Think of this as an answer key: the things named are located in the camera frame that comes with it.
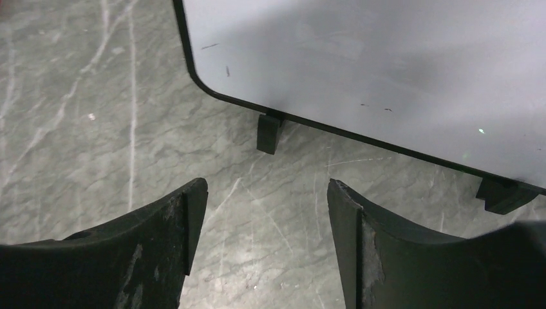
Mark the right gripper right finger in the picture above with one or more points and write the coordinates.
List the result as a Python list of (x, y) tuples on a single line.
[(387, 261)]

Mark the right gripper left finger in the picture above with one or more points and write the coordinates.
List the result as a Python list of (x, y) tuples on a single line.
[(138, 260)]

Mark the white whiteboard black frame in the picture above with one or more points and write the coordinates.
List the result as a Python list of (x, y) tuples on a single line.
[(460, 84)]

